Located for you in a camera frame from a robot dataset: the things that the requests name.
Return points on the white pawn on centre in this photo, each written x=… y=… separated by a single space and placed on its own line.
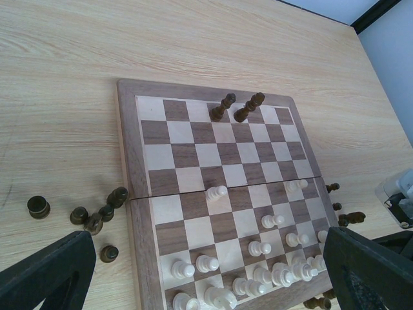
x=215 y=193

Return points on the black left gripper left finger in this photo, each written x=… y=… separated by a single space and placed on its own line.
x=56 y=277

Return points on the black frame post right rear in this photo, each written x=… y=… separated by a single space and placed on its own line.
x=372 y=15

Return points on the dark queen chess piece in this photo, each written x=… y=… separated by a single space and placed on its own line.
x=216 y=113

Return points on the wooden chess board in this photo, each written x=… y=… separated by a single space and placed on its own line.
x=226 y=196

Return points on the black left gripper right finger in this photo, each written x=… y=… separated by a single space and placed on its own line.
x=370 y=274

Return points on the dark rook off board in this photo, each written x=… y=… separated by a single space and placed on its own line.
x=38 y=207

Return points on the dark king chess piece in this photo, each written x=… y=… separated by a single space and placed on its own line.
x=255 y=101

